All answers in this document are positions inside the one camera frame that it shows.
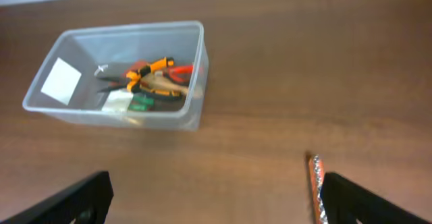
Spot clear plastic container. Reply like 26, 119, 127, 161
22, 21, 209, 131

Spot orange socket bit rail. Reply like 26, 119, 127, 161
308, 155, 329, 224

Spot red handled cutting pliers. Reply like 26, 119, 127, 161
163, 65, 194, 86

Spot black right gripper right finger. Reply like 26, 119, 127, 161
320, 172, 430, 224

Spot orange black long-nose pliers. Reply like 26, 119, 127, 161
97, 57, 183, 101

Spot clear box of coloured bits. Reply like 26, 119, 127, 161
101, 90, 155, 113

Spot orange scraper with wooden handle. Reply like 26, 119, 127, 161
129, 62, 188, 96

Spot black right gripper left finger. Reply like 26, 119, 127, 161
2, 171, 114, 224

